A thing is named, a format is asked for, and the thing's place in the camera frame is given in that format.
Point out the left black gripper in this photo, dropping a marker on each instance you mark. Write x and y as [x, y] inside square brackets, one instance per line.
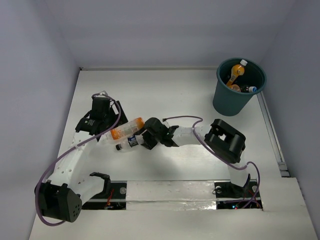
[117, 116]

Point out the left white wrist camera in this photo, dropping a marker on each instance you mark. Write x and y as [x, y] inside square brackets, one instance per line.
[102, 94]

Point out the small orange juice bottle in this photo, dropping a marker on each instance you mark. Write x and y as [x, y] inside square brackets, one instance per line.
[235, 88]

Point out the clear orange-label bottle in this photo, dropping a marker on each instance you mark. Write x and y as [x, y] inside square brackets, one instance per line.
[123, 131]

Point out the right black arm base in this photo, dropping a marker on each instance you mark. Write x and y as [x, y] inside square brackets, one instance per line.
[232, 197]

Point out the dark teal plastic bin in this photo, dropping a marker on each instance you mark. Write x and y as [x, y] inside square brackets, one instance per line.
[228, 102]

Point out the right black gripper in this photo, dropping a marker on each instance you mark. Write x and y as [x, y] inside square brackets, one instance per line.
[148, 142]

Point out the crushed clear plastic bottle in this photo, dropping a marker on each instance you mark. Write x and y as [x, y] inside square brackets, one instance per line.
[248, 89]

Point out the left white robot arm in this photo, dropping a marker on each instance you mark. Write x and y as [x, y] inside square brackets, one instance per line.
[62, 190]

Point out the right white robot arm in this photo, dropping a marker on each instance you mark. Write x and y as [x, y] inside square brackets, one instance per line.
[219, 138]

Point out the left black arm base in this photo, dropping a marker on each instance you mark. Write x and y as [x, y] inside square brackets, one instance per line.
[114, 200]

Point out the tall orange blue-label bottle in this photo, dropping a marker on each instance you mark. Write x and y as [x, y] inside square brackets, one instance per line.
[236, 71]

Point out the small clear dark-label bottle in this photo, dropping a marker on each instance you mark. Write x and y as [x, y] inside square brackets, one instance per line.
[128, 143]

